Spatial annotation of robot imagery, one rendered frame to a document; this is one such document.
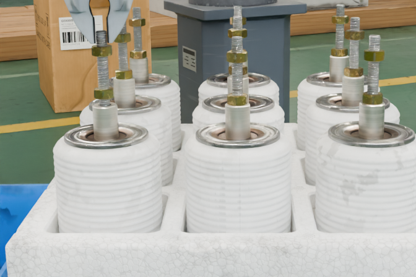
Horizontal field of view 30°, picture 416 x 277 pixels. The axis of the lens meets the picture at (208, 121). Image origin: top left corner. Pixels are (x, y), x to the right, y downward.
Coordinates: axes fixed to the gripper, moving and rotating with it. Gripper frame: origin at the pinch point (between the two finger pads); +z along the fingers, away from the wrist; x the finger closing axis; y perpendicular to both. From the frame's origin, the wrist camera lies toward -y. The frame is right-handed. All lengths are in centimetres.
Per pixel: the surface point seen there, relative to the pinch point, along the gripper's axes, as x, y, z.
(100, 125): -0.5, 1.7, 8.5
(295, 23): 69, -215, 31
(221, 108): 11.5, -6.9, 9.6
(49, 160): -12, -74, 35
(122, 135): 1.4, 0.5, 9.9
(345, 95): 24.2, -6.5, 8.8
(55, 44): -12, -112, 19
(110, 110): 0.5, 1.7, 7.2
